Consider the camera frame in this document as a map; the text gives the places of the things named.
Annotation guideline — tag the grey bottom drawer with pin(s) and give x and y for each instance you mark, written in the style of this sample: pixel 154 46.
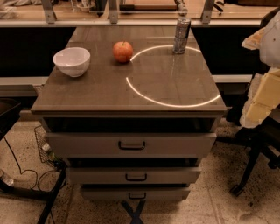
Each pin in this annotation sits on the grey bottom drawer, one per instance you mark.
pixel 135 193

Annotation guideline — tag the grey drawer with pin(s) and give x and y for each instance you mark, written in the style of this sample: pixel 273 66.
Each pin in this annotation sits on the grey drawer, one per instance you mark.
pixel 133 175
pixel 133 145
pixel 135 193

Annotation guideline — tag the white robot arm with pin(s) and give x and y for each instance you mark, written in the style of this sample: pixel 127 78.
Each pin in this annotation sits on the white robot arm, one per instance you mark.
pixel 264 89

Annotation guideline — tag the grey drawer cabinet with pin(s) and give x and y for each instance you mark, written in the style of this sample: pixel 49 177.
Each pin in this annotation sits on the grey drawer cabinet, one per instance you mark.
pixel 157 91

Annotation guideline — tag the grey middle drawer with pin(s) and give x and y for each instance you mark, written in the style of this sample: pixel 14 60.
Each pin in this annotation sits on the grey middle drawer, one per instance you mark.
pixel 133 175

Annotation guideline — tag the grey top drawer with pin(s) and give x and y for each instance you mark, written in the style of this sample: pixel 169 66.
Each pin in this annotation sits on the grey top drawer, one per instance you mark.
pixel 133 145

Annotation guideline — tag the red apple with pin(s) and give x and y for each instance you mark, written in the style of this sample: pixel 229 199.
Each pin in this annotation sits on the red apple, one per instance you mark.
pixel 122 51

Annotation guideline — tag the white ceramic bowl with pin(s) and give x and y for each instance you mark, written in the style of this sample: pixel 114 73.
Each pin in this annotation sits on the white ceramic bowl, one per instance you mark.
pixel 72 61

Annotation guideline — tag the blue cross floor tape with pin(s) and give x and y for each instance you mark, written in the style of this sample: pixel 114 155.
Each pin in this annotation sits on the blue cross floor tape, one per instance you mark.
pixel 135 214

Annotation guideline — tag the black office chair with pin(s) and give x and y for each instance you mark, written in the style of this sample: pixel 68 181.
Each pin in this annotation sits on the black office chair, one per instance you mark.
pixel 259 130

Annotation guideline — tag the black stand left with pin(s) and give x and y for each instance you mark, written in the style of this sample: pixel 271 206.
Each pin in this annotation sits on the black stand left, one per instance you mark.
pixel 39 194

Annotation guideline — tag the wire mesh basket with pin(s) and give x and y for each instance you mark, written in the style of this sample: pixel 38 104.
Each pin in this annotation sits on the wire mesh basket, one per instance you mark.
pixel 45 151

